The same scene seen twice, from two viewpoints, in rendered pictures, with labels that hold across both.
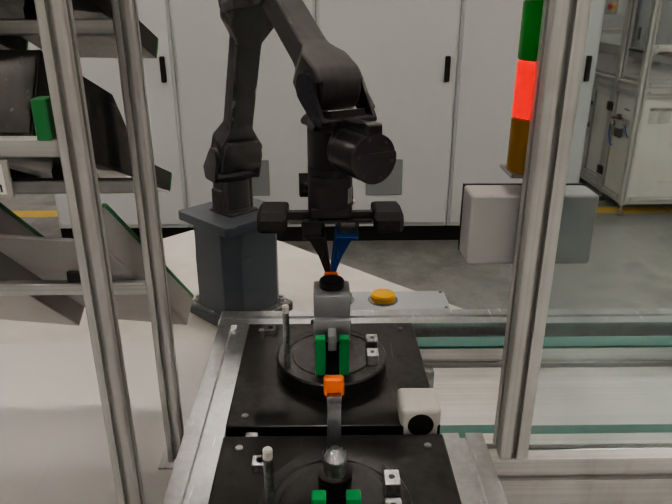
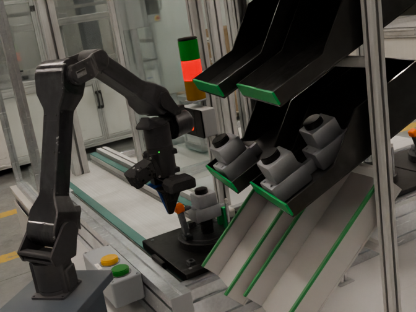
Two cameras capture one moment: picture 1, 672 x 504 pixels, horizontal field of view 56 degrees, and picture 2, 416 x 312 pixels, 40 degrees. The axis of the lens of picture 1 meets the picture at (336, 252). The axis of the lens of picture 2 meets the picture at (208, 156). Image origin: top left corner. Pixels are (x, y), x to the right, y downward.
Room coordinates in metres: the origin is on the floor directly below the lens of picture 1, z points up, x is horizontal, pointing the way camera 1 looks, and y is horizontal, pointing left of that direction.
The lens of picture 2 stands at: (1.19, 1.12, 1.50)
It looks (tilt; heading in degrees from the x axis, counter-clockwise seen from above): 15 degrees down; 245
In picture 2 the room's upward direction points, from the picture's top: 9 degrees counter-clockwise
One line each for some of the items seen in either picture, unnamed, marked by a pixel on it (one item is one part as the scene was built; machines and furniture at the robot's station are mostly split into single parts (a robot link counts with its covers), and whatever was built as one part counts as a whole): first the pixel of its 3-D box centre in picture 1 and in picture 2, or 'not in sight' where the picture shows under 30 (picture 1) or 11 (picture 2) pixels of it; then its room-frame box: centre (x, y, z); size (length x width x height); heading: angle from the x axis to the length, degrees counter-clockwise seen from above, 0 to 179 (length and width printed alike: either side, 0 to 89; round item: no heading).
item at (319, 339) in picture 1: (320, 355); (225, 216); (0.65, 0.02, 1.01); 0.01 x 0.01 x 0.05; 1
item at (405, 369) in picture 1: (331, 373); (209, 242); (0.69, 0.01, 0.96); 0.24 x 0.24 x 0.02; 1
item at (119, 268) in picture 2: not in sight; (120, 272); (0.91, -0.01, 0.96); 0.04 x 0.04 x 0.02
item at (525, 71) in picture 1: (542, 88); (192, 69); (0.58, -0.19, 1.33); 0.05 x 0.05 x 0.05
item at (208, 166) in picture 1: (234, 161); (46, 241); (1.07, 0.18, 1.15); 0.09 x 0.07 x 0.06; 121
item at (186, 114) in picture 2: (350, 124); (165, 114); (0.74, -0.02, 1.27); 0.12 x 0.08 x 0.11; 31
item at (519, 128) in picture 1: (536, 143); (195, 89); (0.58, -0.19, 1.28); 0.05 x 0.05 x 0.05
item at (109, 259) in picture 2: (382, 298); (109, 261); (0.91, -0.08, 0.96); 0.04 x 0.04 x 0.02
